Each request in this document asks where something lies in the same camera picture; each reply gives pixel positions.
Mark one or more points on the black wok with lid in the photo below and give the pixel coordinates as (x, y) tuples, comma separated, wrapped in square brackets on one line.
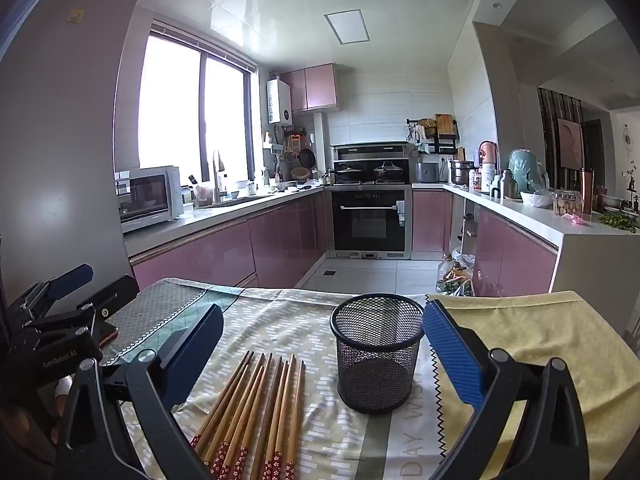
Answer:
[(348, 175)]

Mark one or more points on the wall clock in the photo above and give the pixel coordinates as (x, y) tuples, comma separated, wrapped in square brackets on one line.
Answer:
[(627, 136)]

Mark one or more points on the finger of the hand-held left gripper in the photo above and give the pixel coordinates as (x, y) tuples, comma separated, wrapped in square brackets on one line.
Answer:
[(70, 280), (117, 290)]

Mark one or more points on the pink base cabinets with sink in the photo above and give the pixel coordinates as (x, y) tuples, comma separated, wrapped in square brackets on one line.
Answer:
[(225, 245)]

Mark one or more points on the clear plastic food container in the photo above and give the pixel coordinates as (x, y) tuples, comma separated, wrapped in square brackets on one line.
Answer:
[(567, 203)]

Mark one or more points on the yellow cloth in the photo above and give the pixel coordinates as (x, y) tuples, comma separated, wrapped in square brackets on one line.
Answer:
[(550, 325)]

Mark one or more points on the integrated stove with oven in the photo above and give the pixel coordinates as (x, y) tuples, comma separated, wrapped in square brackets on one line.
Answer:
[(370, 220)]

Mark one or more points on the pot with glass lid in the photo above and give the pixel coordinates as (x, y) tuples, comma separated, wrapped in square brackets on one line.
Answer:
[(389, 172)]

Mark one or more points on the grey refrigerator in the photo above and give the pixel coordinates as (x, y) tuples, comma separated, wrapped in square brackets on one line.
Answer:
[(60, 110)]

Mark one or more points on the hanging black pan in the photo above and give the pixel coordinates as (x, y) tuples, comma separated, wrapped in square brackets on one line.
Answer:
[(307, 158)]

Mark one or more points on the white plastic bag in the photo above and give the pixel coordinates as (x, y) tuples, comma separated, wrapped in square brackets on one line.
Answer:
[(535, 200)]

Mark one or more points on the brown phone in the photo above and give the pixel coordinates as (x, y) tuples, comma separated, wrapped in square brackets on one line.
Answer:
[(108, 336)]

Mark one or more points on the green leafy vegetables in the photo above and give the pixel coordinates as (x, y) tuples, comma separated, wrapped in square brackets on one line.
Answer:
[(620, 221)]

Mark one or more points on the person's left forearm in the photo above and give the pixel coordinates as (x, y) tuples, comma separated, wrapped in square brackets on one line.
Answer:
[(25, 430)]

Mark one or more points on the black mesh utensil holder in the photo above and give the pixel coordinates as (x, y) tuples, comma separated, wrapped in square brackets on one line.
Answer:
[(377, 360)]

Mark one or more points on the bags and oil bottle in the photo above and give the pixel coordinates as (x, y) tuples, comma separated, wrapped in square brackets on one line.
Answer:
[(455, 277)]

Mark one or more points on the framed wall picture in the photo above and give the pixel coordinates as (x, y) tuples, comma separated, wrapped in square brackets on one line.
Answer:
[(570, 142)]

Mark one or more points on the steel stock pot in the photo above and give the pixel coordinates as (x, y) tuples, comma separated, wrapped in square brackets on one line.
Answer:
[(461, 172)]

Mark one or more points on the patterned tablecloth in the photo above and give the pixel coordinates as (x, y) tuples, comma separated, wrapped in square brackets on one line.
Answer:
[(310, 320)]

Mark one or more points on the white water heater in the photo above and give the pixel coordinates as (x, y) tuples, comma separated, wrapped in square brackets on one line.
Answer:
[(280, 102)]

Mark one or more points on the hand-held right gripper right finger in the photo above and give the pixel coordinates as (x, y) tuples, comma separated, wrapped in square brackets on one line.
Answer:
[(452, 355)]

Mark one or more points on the steel thermos flask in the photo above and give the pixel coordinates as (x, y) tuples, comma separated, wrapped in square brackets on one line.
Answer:
[(508, 185)]

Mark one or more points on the bunch of wooden chopsticks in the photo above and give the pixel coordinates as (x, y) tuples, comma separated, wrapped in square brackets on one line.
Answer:
[(250, 410)]

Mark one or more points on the green covered appliance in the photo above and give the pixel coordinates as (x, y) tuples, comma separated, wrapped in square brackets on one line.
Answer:
[(525, 170)]

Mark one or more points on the kitchen window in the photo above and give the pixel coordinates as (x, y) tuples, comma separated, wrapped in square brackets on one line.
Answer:
[(195, 105)]

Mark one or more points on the pink kettle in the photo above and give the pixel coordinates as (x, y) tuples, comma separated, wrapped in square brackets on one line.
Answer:
[(487, 155)]

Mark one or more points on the white microwave oven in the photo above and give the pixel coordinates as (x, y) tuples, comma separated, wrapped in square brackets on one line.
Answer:
[(147, 197)]

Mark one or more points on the ceiling light panel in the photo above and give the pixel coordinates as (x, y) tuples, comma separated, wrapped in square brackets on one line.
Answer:
[(347, 27)]

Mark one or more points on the steel kitchen faucet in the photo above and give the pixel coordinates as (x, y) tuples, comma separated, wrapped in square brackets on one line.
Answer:
[(217, 175)]

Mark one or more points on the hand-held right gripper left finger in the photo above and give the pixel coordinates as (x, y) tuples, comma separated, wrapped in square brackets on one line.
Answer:
[(195, 355)]

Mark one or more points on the person's left hand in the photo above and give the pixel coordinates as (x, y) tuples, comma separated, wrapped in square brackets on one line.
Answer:
[(59, 402)]

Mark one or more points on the black wall rack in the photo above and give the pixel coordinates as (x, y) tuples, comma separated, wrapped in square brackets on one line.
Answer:
[(440, 135)]

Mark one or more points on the pink wall cabinets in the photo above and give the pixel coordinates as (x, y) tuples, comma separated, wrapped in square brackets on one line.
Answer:
[(312, 87)]

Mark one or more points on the woven basket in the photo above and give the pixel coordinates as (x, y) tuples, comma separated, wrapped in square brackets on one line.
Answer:
[(300, 173)]

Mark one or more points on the brown thermos bottle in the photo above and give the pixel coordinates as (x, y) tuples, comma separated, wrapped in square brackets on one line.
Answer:
[(587, 190)]

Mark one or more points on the pink base cabinets white counter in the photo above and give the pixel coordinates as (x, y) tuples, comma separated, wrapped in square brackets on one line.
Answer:
[(515, 255)]

